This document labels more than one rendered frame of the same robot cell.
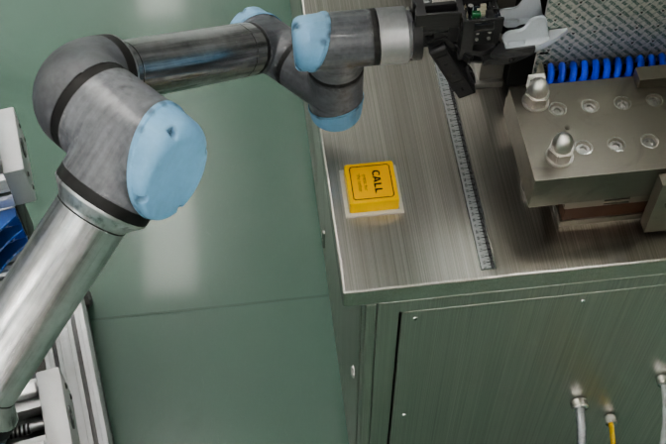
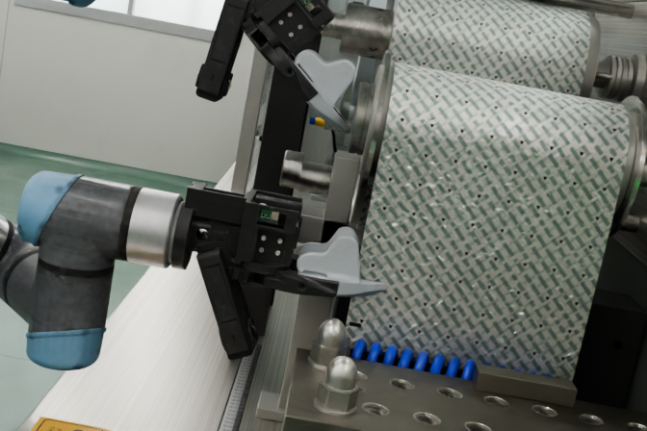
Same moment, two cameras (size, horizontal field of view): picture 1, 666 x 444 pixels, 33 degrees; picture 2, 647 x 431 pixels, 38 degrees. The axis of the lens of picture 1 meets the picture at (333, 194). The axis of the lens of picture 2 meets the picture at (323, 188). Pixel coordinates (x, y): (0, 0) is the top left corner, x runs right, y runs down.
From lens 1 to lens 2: 0.91 m
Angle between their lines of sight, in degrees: 44
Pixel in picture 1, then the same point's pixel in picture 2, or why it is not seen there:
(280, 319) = not seen: outside the picture
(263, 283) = not seen: outside the picture
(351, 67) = (87, 242)
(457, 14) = (241, 200)
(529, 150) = (294, 392)
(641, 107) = (476, 402)
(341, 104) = (63, 309)
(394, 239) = not seen: outside the picture
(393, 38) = (151, 209)
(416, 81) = (198, 396)
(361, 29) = (114, 190)
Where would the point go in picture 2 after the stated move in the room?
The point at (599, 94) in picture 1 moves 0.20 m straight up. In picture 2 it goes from (419, 380) to (463, 174)
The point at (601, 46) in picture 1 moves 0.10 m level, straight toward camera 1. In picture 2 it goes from (433, 335) to (395, 359)
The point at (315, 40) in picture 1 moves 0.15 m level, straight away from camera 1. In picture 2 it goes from (50, 185) to (104, 164)
